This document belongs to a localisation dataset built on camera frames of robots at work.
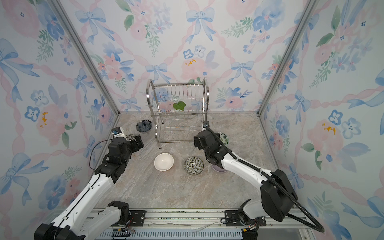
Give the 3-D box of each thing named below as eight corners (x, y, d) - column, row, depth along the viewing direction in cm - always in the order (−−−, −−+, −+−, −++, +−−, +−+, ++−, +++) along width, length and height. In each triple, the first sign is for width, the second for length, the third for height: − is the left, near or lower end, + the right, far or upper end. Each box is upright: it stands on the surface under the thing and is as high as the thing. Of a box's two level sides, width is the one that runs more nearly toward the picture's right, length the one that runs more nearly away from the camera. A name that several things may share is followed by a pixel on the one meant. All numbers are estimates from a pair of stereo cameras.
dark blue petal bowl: (137, 133, 109) (134, 129, 105) (139, 123, 115) (138, 119, 111) (152, 133, 109) (150, 129, 105) (154, 123, 115) (153, 119, 111)
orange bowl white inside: (154, 173, 91) (152, 169, 87) (157, 156, 98) (155, 152, 94) (173, 173, 91) (172, 169, 87) (174, 156, 98) (174, 152, 94)
